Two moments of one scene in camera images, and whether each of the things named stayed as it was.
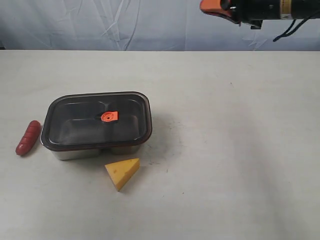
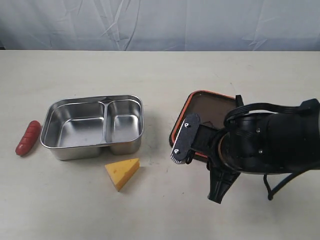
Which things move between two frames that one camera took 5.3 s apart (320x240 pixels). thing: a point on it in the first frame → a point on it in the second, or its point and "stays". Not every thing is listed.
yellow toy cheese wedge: (121, 172) stays
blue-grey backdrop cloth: (140, 25) stays
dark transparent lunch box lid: (92, 120) → (212, 108)
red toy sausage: (29, 138) stays
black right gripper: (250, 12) → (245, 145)
